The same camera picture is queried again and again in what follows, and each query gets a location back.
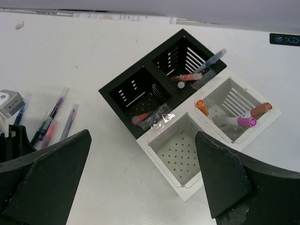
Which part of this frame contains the white slotted container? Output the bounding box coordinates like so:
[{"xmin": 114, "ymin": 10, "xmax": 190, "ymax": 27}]
[{"xmin": 137, "ymin": 69, "xmax": 281, "ymax": 201}]

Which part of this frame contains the right blue table label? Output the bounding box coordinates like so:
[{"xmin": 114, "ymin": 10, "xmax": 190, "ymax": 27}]
[{"xmin": 269, "ymin": 33, "xmax": 300, "ymax": 46}]

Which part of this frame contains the clear adhesive tape piece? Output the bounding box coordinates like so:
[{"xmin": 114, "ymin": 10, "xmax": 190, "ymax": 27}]
[{"xmin": 138, "ymin": 104, "xmax": 176, "ymax": 137}]

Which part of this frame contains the dark green pen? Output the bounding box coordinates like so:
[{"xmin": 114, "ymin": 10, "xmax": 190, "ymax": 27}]
[{"xmin": 30, "ymin": 110, "xmax": 52, "ymax": 147}]

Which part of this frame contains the small white scrap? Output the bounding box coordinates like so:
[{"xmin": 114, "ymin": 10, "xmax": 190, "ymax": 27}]
[{"xmin": 15, "ymin": 22, "xmax": 24, "ymax": 30}]

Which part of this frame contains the mauve pen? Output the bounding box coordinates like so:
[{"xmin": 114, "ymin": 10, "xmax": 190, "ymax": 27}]
[{"xmin": 60, "ymin": 104, "xmax": 79, "ymax": 141}]

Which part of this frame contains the orange highlighter pen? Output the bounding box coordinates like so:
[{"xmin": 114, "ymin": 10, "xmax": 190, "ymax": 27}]
[{"xmin": 171, "ymin": 73, "xmax": 203, "ymax": 82}]

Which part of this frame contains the grey pen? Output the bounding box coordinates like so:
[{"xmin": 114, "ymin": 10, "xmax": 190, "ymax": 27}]
[{"xmin": 177, "ymin": 81, "xmax": 185, "ymax": 89}]

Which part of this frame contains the tan pen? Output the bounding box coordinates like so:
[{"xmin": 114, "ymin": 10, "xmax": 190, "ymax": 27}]
[{"xmin": 131, "ymin": 112, "xmax": 152, "ymax": 125}]

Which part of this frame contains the black slotted container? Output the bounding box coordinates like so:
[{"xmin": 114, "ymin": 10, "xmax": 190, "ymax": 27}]
[{"xmin": 99, "ymin": 29, "xmax": 214, "ymax": 139}]

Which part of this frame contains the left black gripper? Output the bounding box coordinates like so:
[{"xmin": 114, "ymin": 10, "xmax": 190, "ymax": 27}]
[{"xmin": 0, "ymin": 125, "xmax": 37, "ymax": 163}]

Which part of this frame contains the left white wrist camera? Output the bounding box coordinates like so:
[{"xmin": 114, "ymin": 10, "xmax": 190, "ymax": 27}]
[{"xmin": 0, "ymin": 90, "xmax": 25, "ymax": 123}]

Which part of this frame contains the brown capped white marker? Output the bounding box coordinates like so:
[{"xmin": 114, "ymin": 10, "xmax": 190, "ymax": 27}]
[{"xmin": 238, "ymin": 102, "xmax": 273, "ymax": 118}]

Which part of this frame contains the purple barcode pen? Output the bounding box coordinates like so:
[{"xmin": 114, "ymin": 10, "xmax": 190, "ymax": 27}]
[{"xmin": 40, "ymin": 87, "xmax": 70, "ymax": 136}]

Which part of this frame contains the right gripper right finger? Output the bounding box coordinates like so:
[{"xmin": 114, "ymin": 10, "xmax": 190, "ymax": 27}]
[{"xmin": 195, "ymin": 131, "xmax": 300, "ymax": 225}]

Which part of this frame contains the orange capped white marker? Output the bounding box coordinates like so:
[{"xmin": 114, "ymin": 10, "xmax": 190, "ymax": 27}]
[{"xmin": 195, "ymin": 99, "xmax": 210, "ymax": 116}]

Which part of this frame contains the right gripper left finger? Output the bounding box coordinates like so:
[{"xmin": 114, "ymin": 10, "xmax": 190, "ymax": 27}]
[{"xmin": 0, "ymin": 129, "xmax": 92, "ymax": 225}]

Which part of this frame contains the blue pen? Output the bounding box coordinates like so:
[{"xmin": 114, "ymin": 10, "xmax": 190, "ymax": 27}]
[
  {"xmin": 193, "ymin": 48, "xmax": 227, "ymax": 74},
  {"xmin": 14, "ymin": 93, "xmax": 32, "ymax": 125}
]

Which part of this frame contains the magenta capped white marker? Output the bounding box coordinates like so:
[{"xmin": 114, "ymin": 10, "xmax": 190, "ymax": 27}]
[{"xmin": 212, "ymin": 117, "xmax": 257, "ymax": 128}]

